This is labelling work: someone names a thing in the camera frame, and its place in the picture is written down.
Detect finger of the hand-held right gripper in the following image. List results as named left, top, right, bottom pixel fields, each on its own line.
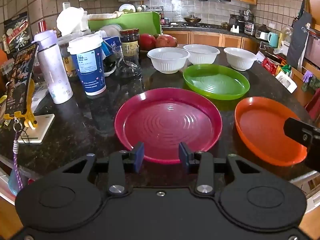
left=284, top=117, right=320, bottom=173

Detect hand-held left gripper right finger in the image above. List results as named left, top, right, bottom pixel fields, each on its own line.
left=179, top=142, right=262, bottom=197

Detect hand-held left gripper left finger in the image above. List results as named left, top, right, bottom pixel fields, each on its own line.
left=62, top=142, right=145, bottom=197

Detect orange plastic plate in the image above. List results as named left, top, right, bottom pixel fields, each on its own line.
left=234, top=97, right=308, bottom=167

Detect magenta plastic plate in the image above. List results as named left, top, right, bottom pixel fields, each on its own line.
left=114, top=88, right=223, bottom=165

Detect green plastic plate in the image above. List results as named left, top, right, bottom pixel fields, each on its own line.
left=183, top=64, right=250, bottom=100

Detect white ribbed plastic bowl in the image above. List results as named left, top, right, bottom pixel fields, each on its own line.
left=224, top=47, right=257, bottom=71
left=183, top=44, right=220, bottom=65
left=147, top=47, right=190, bottom=74

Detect red cloth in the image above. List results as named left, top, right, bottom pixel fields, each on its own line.
left=304, top=89, right=320, bottom=120

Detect camouflage cloth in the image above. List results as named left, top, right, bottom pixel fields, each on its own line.
left=301, top=76, right=320, bottom=94

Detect white box with window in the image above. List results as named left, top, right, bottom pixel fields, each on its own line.
left=275, top=71, right=298, bottom=93

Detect purple glove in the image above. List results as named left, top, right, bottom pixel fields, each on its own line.
left=302, top=70, right=314, bottom=83

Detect red bag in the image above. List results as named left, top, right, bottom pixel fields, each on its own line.
left=261, top=57, right=278, bottom=75

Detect pinkish metal box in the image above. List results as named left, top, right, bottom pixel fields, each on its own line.
left=306, top=29, right=320, bottom=68

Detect black apron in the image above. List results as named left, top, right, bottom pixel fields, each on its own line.
left=286, top=0, right=313, bottom=69

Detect clear plastic bag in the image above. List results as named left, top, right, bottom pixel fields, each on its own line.
left=274, top=26, right=293, bottom=55

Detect clear glass cup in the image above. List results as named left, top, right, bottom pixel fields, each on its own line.
left=112, top=44, right=142, bottom=77

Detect teal mug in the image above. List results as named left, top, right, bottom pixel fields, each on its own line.
left=267, top=32, right=279, bottom=48

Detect metal spoon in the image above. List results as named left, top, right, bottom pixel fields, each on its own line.
left=114, top=46, right=138, bottom=68

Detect blue paper cup white lid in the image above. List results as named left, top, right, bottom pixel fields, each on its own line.
left=67, top=34, right=107, bottom=96

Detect yellow fruit tray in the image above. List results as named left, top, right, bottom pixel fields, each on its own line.
left=139, top=44, right=179, bottom=53

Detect silver electric cooker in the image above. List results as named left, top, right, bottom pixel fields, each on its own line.
left=244, top=21, right=257, bottom=36

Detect jar with yellow label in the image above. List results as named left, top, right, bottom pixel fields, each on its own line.
left=61, top=42, right=81, bottom=78

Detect blue tissue pack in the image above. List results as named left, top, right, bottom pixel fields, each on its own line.
left=102, top=36, right=122, bottom=55

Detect large pink red apple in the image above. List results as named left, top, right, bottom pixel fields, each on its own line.
left=155, top=34, right=178, bottom=48

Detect lavender white water bottle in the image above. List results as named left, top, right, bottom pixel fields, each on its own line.
left=34, top=29, right=73, bottom=105

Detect wooden base cabinets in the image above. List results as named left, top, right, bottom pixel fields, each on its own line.
left=162, top=30, right=258, bottom=53

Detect dark glass jar black lid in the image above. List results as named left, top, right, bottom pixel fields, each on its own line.
left=119, top=28, right=140, bottom=53

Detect steel kettle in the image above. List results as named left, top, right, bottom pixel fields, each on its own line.
left=240, top=9, right=252, bottom=22

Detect stack of white dishes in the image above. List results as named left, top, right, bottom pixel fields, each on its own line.
left=99, top=24, right=123, bottom=38

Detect gas stove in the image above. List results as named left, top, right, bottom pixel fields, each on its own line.
left=171, top=22, right=220, bottom=29

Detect green cutting board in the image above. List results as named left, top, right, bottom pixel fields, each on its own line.
left=87, top=11, right=161, bottom=37

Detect clear plastic container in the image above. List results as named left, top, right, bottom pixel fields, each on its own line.
left=57, top=29, right=97, bottom=46

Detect smartphone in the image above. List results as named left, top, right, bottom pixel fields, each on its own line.
left=5, top=42, right=39, bottom=115

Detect beige cloth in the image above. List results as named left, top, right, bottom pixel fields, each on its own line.
left=87, top=11, right=121, bottom=20

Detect white ceramic bowl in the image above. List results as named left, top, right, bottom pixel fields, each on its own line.
left=119, top=4, right=137, bottom=13

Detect white towel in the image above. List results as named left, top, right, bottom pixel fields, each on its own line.
left=56, top=7, right=88, bottom=37

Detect black snack bag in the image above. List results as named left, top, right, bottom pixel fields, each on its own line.
left=3, top=11, right=32, bottom=57

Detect purple braided lanyard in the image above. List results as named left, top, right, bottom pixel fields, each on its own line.
left=12, top=120, right=25, bottom=190

